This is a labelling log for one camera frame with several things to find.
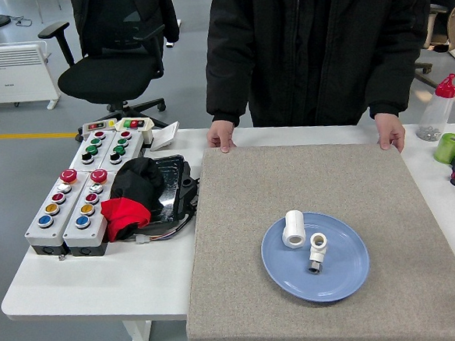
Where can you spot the person's left hand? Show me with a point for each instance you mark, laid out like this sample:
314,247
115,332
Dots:
390,129

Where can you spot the person's right hand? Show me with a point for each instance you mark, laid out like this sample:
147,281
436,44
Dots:
222,135

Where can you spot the large white pipe tee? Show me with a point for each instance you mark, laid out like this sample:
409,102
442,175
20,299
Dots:
294,228

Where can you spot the small white pipe fitting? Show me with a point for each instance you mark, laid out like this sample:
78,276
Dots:
318,250

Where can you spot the blue round plate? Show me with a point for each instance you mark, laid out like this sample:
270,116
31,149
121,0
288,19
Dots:
336,272

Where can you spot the green cup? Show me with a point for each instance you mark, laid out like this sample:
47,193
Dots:
445,151

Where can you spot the clear bottle red cap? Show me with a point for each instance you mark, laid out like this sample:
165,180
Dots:
436,117

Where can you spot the black electronic housing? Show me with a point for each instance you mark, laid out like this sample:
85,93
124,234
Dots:
173,182

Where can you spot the grey-brown mat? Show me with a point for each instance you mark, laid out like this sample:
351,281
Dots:
291,181

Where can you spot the four-button control box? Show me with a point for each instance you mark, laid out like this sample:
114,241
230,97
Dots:
132,146
81,143

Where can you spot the black and red cloth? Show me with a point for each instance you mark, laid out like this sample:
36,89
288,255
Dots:
131,185

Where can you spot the grey office chair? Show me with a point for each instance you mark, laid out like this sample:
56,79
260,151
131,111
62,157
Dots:
434,23

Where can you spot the person in black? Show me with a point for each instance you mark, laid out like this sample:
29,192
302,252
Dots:
312,36

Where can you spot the black office chair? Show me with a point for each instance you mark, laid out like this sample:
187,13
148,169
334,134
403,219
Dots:
104,79

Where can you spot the five-button control box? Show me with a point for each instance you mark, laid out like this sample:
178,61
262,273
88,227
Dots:
36,234
99,230

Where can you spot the white table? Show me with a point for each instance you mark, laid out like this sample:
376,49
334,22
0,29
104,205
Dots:
95,289

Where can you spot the white panel heater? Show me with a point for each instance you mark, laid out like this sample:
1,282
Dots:
10,76

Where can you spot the white switch plate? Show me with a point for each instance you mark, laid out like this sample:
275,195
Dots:
166,135

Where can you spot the beige green-red switch box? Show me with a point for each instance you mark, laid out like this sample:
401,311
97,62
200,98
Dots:
146,127

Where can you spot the grey rocker switch box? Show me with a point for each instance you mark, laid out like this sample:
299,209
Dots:
88,127

